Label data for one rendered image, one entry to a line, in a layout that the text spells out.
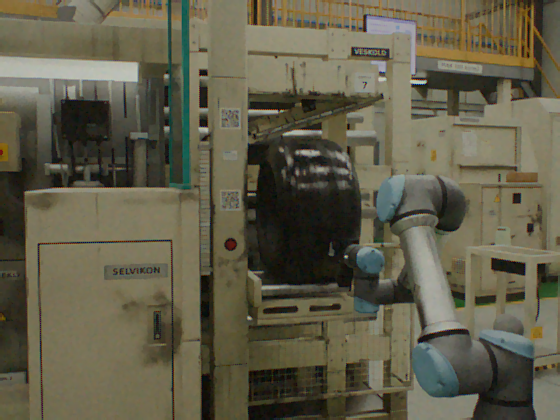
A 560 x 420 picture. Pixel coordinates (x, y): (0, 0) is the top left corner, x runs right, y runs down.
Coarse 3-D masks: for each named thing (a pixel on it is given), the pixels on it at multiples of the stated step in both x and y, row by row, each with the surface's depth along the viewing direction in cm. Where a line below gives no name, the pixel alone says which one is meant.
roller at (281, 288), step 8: (264, 288) 210; (272, 288) 210; (280, 288) 211; (288, 288) 212; (296, 288) 212; (304, 288) 213; (312, 288) 214; (320, 288) 214; (328, 288) 215; (336, 288) 216; (344, 288) 217
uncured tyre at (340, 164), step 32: (288, 160) 207; (320, 160) 208; (256, 192) 242; (288, 192) 202; (320, 192) 202; (352, 192) 205; (256, 224) 243; (288, 224) 201; (320, 224) 201; (352, 224) 204; (288, 256) 205; (320, 256) 205
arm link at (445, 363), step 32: (384, 192) 147; (416, 192) 143; (416, 224) 141; (416, 256) 138; (416, 288) 136; (448, 288) 135; (448, 320) 131; (416, 352) 131; (448, 352) 126; (480, 352) 127; (448, 384) 124; (480, 384) 126
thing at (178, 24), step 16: (176, 0) 165; (176, 16) 166; (176, 32) 167; (176, 48) 168; (176, 64) 168; (176, 80) 169; (176, 96) 170; (176, 112) 171; (176, 128) 172; (176, 144) 173; (176, 160) 173; (176, 176) 174
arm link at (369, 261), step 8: (352, 248) 180; (360, 248) 176; (368, 248) 173; (352, 256) 177; (360, 256) 171; (368, 256) 170; (376, 256) 170; (352, 264) 177; (360, 264) 171; (368, 264) 170; (376, 264) 171; (360, 272) 173; (368, 272) 170; (376, 272) 171
